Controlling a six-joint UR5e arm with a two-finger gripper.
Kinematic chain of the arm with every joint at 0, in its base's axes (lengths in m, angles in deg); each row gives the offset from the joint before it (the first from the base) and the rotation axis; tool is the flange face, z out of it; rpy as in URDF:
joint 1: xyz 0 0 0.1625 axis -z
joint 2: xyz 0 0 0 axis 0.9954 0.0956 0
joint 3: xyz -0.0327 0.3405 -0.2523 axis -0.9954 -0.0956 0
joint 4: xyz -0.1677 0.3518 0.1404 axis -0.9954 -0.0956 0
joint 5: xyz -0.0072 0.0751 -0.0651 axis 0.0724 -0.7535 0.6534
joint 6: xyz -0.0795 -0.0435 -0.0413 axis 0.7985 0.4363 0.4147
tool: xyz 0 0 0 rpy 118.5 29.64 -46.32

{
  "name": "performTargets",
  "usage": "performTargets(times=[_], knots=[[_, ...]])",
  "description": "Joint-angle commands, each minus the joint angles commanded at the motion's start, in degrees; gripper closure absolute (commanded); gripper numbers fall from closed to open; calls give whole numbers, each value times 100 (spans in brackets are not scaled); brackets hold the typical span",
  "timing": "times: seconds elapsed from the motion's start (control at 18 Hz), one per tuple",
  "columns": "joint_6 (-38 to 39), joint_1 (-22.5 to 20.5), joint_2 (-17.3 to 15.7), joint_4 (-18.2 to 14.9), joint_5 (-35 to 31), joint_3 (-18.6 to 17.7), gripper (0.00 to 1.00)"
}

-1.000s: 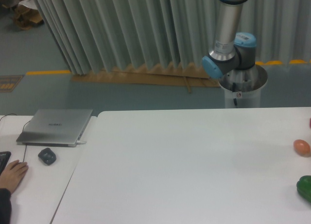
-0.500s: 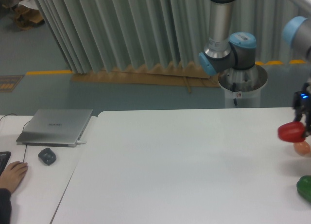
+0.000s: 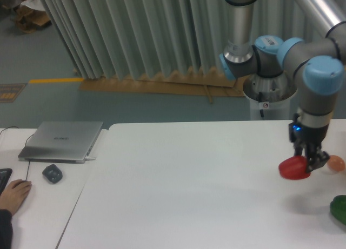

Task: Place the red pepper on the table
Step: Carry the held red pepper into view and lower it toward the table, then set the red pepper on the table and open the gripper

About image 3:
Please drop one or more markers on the crumpled brown cardboard pile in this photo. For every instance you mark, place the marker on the crumpled brown cardboard pile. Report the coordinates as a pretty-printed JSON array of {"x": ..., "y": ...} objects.
[{"x": 29, "y": 15}]

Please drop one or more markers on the dark sleeved forearm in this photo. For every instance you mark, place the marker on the dark sleeved forearm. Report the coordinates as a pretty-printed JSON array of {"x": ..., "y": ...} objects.
[{"x": 6, "y": 229}]

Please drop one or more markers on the green bell pepper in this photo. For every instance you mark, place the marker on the green bell pepper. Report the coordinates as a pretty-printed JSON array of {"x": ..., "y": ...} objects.
[{"x": 337, "y": 208}]

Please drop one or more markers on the grey pleated curtain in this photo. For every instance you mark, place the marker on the grey pleated curtain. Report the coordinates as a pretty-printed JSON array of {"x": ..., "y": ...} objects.
[{"x": 135, "y": 38}]

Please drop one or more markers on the silver closed laptop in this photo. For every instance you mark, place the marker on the silver closed laptop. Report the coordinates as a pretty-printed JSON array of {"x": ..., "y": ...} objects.
[{"x": 62, "y": 142}]

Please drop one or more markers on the black keyboard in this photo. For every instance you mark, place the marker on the black keyboard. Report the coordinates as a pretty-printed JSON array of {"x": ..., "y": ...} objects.
[{"x": 5, "y": 175}]

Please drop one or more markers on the brown egg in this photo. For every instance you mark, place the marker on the brown egg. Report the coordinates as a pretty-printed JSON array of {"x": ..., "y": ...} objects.
[{"x": 336, "y": 163}]

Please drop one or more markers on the black round controller device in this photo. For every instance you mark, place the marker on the black round controller device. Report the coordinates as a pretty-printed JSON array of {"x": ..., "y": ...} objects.
[{"x": 53, "y": 174}]

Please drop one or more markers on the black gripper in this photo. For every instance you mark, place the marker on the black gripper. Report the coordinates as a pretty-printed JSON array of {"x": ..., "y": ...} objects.
[{"x": 310, "y": 139}]

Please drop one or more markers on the brown cardboard floor sheet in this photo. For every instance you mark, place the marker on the brown cardboard floor sheet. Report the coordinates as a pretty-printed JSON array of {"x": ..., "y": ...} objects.
[{"x": 212, "y": 84}]

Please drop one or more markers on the person's bare hand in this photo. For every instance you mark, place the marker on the person's bare hand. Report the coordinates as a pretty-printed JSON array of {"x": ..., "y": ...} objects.
[{"x": 14, "y": 195}]

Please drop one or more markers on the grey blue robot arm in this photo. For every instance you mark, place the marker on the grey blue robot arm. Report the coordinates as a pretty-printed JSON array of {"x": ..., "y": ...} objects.
[{"x": 316, "y": 81}]

